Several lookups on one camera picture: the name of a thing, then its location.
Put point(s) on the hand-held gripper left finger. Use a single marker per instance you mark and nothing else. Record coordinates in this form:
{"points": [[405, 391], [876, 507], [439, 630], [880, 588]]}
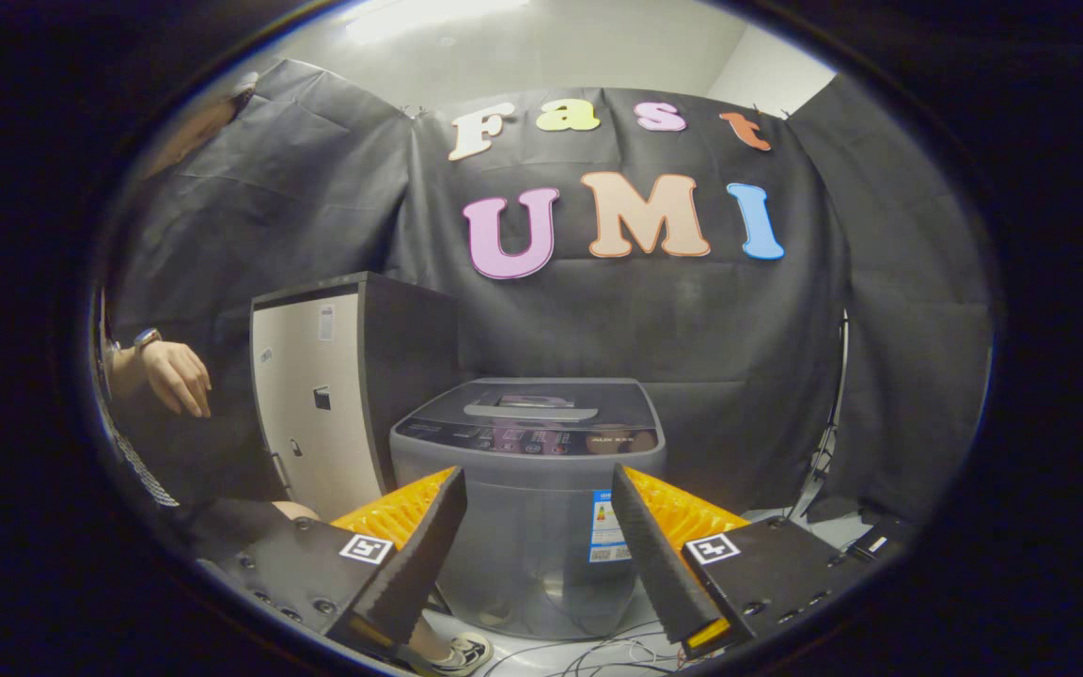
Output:
{"points": [[419, 559]]}

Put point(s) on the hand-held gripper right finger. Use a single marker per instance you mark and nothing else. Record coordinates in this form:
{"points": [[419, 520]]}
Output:
{"points": [[656, 557]]}

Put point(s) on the grey washing machine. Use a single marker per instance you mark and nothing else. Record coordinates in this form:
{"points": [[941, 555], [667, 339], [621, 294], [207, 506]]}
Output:
{"points": [[532, 541]]}

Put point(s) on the dark washing machine lid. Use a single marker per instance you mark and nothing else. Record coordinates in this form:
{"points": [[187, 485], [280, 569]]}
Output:
{"points": [[603, 400]]}

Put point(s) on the person's white sneaker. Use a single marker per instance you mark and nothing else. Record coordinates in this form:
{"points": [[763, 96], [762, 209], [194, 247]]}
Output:
{"points": [[462, 654]]}

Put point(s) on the dark cabinet with beige door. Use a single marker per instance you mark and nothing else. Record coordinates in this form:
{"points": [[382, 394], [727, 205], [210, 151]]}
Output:
{"points": [[316, 423]]}

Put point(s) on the black backdrop cloth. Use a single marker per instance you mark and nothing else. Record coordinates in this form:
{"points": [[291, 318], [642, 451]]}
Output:
{"points": [[692, 338]]}

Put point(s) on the black box with white label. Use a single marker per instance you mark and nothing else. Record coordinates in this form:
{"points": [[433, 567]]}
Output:
{"points": [[880, 543]]}

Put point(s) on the person's wristwatch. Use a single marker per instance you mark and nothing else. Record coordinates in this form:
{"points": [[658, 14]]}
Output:
{"points": [[147, 338]]}

